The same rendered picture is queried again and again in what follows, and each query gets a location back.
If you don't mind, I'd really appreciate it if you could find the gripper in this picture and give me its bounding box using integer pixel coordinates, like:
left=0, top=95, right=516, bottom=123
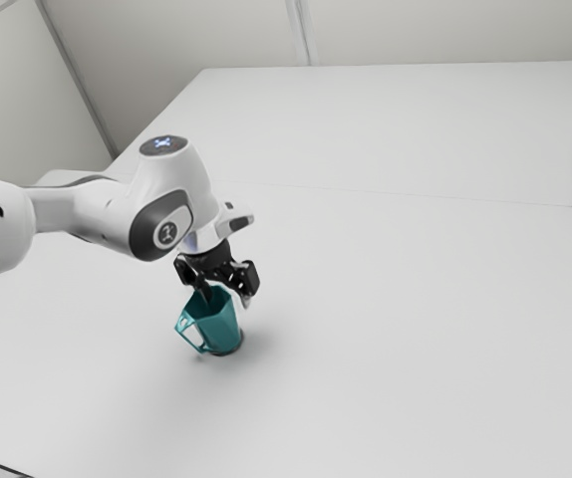
left=172, top=240, right=261, bottom=312

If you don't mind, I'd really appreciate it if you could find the teal faceted mug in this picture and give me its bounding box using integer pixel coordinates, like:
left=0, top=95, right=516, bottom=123
left=174, top=284, right=244, bottom=358

